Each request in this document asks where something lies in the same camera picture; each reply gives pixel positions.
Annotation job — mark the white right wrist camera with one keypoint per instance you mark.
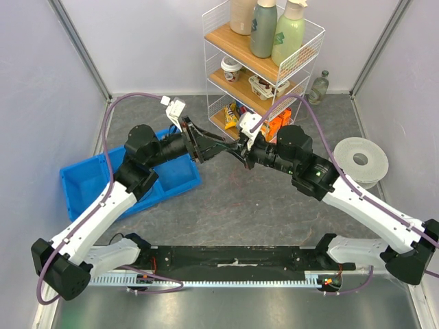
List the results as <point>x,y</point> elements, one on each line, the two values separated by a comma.
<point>246,124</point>

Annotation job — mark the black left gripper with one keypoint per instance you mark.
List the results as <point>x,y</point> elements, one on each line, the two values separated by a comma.
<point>199,140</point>

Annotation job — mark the paper coffee cup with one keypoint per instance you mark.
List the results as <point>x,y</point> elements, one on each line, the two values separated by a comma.
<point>231,69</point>

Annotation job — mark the white wire shelf rack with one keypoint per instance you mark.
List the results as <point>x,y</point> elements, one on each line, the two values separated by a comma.
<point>294,73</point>

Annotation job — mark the orange sponge box front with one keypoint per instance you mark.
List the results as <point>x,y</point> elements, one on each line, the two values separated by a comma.
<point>269,129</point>

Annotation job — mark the beige pump bottle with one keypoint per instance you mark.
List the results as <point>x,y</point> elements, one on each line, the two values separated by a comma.
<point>241,14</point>

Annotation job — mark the grey green pump bottle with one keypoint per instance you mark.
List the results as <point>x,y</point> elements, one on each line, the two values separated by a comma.
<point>263,28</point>

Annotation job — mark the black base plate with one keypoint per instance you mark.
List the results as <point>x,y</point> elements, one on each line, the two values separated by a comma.
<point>187,263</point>

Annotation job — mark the blue snack box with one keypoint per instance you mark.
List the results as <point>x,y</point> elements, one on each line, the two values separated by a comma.
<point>241,109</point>

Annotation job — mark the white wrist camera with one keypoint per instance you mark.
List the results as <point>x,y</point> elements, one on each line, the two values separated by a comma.
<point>246,124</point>
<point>174,109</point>

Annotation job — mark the white yogurt tub pack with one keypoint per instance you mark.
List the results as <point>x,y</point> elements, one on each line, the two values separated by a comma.
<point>264,90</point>

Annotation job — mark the clear glass bottle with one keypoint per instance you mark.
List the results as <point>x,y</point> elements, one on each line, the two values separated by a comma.
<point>319,88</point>

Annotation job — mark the light green pump bottle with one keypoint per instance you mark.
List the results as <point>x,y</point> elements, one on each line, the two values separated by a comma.
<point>290,30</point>

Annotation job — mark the orange sponge box rear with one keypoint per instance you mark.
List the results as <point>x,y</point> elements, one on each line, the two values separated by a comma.
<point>285,116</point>

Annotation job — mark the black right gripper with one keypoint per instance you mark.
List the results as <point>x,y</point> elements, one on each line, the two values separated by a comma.
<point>250,155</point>

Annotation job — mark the white cable spool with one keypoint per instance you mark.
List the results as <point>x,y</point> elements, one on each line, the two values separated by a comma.
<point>363,160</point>

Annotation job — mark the orange sponge box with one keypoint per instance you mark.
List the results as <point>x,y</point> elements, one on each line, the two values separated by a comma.
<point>285,116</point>
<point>269,129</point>

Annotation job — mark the yellow candy bag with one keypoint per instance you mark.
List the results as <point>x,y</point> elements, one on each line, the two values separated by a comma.
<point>230,118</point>

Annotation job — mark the grey slotted cable duct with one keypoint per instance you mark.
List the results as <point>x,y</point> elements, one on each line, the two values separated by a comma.
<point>132,279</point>

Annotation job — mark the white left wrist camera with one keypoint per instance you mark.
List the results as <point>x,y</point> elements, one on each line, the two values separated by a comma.
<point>174,109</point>

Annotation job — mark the blue plastic divided bin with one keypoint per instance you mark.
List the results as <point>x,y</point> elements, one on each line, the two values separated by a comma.
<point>85,181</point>

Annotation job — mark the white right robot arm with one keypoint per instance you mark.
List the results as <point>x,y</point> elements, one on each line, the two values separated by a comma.
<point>404,245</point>

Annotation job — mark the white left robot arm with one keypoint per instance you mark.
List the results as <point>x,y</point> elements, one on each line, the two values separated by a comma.
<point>67,263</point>

